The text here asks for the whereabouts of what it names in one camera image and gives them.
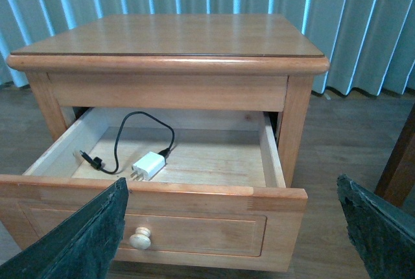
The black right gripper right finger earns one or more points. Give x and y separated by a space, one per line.
381 233

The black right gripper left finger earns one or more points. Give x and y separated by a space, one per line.
82 246

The white charger adapter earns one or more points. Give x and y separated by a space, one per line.
147 166

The wooden drawer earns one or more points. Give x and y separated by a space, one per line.
220 201

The wooden nightstand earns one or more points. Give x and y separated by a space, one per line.
257 62

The pale green curtain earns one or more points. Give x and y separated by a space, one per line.
370 43

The dark wooden furniture frame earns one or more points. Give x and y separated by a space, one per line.
397 179

